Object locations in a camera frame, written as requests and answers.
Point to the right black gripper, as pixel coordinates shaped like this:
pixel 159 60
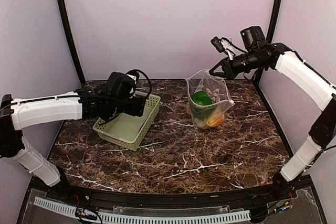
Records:
pixel 229 70

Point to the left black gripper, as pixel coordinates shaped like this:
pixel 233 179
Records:
pixel 138 109

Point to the green plastic basket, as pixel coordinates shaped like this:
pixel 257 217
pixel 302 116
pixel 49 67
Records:
pixel 129 131

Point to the clear zip top bag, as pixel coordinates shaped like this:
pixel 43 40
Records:
pixel 215 87

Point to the green bok choy toy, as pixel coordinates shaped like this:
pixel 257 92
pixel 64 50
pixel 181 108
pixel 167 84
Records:
pixel 201 108

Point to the yellow lemon toy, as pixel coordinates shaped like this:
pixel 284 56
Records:
pixel 210 121

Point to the orange yellow mango toy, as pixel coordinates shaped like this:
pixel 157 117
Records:
pixel 218 119

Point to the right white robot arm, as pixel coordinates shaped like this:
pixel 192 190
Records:
pixel 321 91

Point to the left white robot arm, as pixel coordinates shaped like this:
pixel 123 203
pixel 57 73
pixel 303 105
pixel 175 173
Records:
pixel 18 114

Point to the small circuit board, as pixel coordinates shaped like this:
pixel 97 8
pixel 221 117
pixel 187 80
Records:
pixel 85 214

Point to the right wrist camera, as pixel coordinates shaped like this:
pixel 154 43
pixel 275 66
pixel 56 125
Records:
pixel 253 38

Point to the right black frame post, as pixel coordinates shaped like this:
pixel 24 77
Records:
pixel 273 20

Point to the black frame post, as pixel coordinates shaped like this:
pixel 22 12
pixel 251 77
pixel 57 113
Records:
pixel 273 20
pixel 70 41

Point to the white slotted cable duct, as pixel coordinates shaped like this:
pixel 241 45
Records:
pixel 149 215

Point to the black front rail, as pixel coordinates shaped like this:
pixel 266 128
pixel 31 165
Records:
pixel 256 199

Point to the left black frame post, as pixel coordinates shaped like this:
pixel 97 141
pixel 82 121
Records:
pixel 70 41

